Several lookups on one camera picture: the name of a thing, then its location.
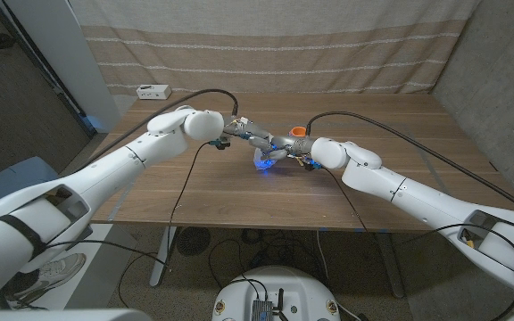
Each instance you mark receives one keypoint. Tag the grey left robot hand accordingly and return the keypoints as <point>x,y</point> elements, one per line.
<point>252,133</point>

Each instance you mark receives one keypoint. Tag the grey sneaker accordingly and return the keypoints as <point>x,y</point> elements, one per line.
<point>56,272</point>

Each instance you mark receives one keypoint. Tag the grey table leg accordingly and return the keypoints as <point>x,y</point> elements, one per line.
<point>391,267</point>

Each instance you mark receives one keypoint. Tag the beige striped backdrop curtain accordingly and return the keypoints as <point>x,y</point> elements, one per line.
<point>275,53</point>

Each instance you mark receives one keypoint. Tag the white table leg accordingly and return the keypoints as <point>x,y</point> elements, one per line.
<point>161,258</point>

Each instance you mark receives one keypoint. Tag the person leg dark trousers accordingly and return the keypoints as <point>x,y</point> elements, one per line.
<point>16,283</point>

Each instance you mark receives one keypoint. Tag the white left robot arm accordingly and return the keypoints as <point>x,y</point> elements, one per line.
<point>83,187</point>

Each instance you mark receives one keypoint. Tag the orange plastic cup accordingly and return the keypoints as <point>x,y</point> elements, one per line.
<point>298,131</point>

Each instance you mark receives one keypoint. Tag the blue plastic bin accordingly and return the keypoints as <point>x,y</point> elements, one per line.
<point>2,174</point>

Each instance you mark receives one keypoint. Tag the white wall panel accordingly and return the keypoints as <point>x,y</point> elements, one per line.
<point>69,58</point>

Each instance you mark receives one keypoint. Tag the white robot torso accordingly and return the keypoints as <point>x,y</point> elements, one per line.
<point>292,290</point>

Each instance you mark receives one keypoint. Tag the white power strip box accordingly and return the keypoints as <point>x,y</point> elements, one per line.
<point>153,92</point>

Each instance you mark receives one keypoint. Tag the round black floor grille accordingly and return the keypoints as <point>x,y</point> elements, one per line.
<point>193,241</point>

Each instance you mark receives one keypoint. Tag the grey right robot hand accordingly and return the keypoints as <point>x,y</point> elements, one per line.
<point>295,145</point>

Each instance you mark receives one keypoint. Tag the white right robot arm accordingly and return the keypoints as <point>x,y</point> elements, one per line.
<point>417,198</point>

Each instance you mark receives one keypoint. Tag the white paper coffee filter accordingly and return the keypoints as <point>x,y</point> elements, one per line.
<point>263,164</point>

